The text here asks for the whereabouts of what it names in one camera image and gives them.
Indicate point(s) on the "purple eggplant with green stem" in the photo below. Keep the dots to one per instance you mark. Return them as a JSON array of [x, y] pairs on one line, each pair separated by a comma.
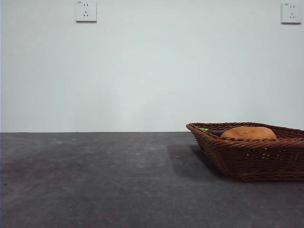
[[215, 132]]

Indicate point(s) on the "brown potato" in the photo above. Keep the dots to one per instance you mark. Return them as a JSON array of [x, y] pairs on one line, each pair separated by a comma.
[[249, 133]]

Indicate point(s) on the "brown wicker basket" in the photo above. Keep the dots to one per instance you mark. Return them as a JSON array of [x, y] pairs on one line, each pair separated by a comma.
[[261, 161]]

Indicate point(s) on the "white wall socket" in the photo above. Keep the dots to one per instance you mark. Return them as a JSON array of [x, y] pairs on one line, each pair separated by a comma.
[[291, 13], [86, 12]]

